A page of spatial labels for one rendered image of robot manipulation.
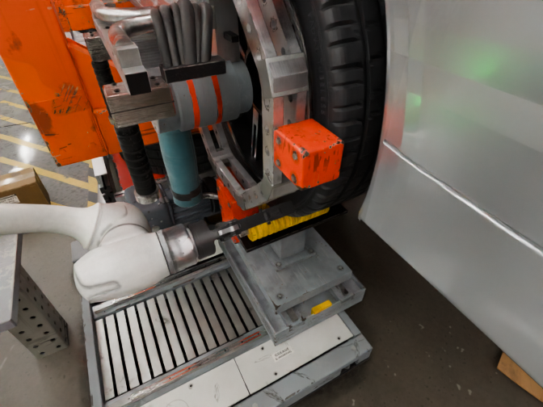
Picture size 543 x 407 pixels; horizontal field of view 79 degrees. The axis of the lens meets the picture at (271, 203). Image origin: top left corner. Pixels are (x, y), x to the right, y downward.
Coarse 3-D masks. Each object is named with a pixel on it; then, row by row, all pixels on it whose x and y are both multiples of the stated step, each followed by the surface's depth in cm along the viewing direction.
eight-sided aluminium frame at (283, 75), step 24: (240, 0) 49; (264, 0) 51; (264, 24) 47; (288, 24) 49; (264, 48) 47; (288, 48) 48; (264, 72) 48; (288, 72) 48; (264, 96) 50; (288, 96) 53; (264, 120) 54; (288, 120) 56; (264, 144) 57; (216, 168) 93; (240, 168) 89; (264, 168) 60; (240, 192) 81; (264, 192) 63; (288, 192) 63
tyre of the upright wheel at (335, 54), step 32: (320, 0) 46; (352, 0) 46; (384, 0) 48; (320, 32) 47; (352, 32) 47; (384, 32) 49; (320, 64) 49; (352, 64) 48; (384, 64) 50; (320, 96) 52; (352, 96) 49; (384, 96) 53; (224, 128) 102; (352, 128) 52; (352, 160) 57; (320, 192) 62; (352, 192) 69
